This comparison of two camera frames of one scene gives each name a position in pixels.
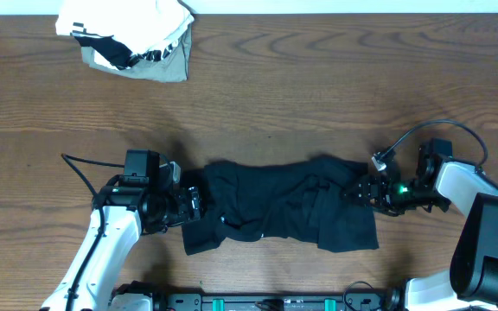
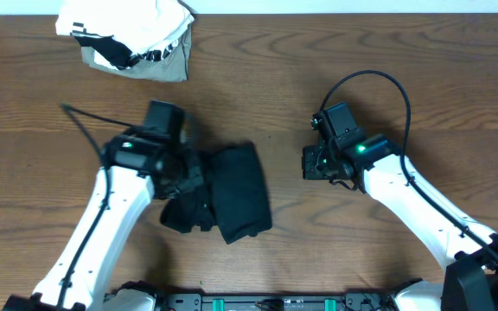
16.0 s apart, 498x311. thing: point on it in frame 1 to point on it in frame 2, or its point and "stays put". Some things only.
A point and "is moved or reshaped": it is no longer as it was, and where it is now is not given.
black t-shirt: (295, 200) is moved or reshaped
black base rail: (257, 301) stays put
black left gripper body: (194, 203) to (184, 174)
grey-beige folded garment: (174, 66) stays put
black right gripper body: (392, 197) to (319, 164)
